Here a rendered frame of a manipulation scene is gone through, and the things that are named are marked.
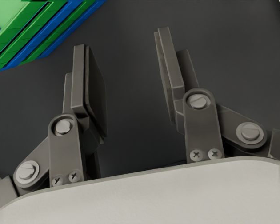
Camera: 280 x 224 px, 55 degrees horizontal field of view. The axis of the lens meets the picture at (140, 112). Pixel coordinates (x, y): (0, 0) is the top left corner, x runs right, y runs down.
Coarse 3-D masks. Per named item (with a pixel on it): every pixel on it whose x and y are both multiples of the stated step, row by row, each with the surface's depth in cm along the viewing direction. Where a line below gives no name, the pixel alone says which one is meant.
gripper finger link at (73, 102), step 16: (80, 48) 13; (80, 64) 12; (96, 64) 14; (80, 80) 12; (96, 80) 13; (64, 96) 12; (80, 96) 11; (96, 96) 13; (64, 112) 12; (80, 112) 11; (96, 112) 12; (96, 128) 12; (96, 144) 12; (32, 160) 11; (48, 160) 10; (16, 176) 10; (32, 176) 10
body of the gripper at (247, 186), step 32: (224, 160) 8; (256, 160) 8; (32, 192) 9; (64, 192) 8; (96, 192) 8; (128, 192) 8; (160, 192) 8; (192, 192) 8; (224, 192) 7; (256, 192) 7
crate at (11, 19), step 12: (0, 0) 55; (12, 0) 54; (24, 0) 46; (36, 0) 49; (0, 12) 56; (12, 12) 55; (24, 12) 50; (0, 24) 57; (12, 24) 52; (24, 24) 55; (0, 36) 52; (12, 36) 57; (0, 48) 58
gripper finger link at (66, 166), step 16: (48, 128) 11; (64, 128) 11; (80, 128) 11; (48, 144) 10; (64, 144) 10; (80, 144) 10; (64, 160) 10; (80, 160) 10; (96, 160) 12; (64, 176) 9; (80, 176) 9; (96, 176) 12
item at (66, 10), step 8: (72, 0) 62; (80, 0) 66; (64, 8) 63; (72, 8) 67; (56, 16) 64; (64, 16) 68; (48, 24) 66; (56, 24) 70; (40, 32) 67; (48, 32) 71; (32, 40) 68; (40, 40) 72; (24, 48) 70; (32, 48) 74; (16, 56) 71; (24, 56) 75; (8, 64) 73; (16, 64) 77
